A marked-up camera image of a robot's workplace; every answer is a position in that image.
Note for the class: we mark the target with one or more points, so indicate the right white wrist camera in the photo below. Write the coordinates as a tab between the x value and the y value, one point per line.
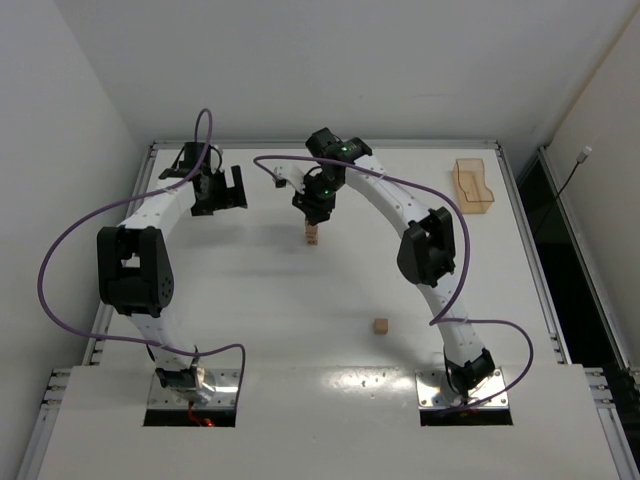
289	174

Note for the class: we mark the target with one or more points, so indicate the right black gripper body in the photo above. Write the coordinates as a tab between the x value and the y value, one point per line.
315	208

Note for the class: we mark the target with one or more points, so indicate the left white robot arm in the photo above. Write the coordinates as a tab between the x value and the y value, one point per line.
134	269

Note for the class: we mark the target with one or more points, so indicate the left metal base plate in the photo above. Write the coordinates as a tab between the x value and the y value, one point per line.
217	391

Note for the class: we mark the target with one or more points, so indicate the black wall cable white plug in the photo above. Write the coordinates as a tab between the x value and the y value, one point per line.
580	159

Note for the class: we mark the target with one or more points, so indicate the transparent orange plastic box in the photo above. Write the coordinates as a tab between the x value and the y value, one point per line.
469	179

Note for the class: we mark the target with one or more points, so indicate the wooden cube lettered H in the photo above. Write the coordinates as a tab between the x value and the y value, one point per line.
381	326

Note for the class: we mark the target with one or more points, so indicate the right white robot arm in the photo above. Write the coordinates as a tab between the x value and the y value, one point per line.
427	246

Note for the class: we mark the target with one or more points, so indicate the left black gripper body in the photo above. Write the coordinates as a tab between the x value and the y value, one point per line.
220	195

